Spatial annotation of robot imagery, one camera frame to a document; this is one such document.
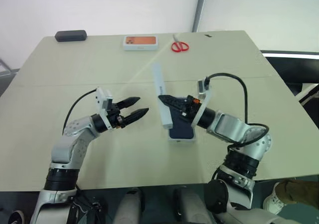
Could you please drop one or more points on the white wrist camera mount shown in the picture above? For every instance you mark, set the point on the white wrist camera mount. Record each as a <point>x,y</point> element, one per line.
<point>101,99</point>
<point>205,100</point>

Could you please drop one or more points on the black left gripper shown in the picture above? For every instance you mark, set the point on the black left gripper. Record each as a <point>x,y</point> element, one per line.
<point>117,117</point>

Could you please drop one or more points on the brown trouser leg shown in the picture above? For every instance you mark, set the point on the brown trouser leg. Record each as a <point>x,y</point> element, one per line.
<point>301,190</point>

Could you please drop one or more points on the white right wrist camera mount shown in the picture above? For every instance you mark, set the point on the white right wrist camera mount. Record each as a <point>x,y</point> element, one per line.
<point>205,100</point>

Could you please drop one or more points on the white box with orange phone picture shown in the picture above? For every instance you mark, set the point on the white box with orange phone picture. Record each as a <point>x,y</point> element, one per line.
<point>140,42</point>

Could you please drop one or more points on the black shoe with white stripe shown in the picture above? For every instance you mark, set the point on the black shoe with white stripe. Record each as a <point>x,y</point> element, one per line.
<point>16,217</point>

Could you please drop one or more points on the white iPhone box lid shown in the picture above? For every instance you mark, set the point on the white iPhone box lid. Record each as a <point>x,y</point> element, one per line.
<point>157,77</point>

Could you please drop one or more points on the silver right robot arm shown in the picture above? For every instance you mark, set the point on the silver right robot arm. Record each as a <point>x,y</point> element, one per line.
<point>229,127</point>

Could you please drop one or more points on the black furniture piece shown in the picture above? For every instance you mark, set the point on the black furniture piece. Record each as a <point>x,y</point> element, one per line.
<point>291,67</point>

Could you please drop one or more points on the white sneaker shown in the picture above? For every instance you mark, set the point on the white sneaker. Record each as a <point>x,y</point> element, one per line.
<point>274,199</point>

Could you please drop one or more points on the black rounded case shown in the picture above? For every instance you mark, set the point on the black rounded case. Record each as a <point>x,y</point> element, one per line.
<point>70,35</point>

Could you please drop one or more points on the dark blue smartphone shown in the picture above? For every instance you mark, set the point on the dark blue smartphone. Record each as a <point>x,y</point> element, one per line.
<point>182,129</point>

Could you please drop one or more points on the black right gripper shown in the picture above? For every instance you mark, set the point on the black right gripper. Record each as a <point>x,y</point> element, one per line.
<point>190,107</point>

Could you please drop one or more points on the grey vertical post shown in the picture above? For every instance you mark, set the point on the grey vertical post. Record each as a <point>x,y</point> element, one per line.
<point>200,7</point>

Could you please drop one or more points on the grey rounded shape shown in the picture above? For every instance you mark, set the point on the grey rounded shape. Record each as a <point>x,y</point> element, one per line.
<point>130,206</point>

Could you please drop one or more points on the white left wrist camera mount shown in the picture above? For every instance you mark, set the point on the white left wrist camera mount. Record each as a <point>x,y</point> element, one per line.
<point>101,99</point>

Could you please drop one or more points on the grey metal frame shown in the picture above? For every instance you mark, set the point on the grey metal frame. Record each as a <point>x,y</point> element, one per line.
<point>7,72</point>

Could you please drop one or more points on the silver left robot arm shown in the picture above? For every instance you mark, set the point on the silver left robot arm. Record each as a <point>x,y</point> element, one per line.
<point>72,134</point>

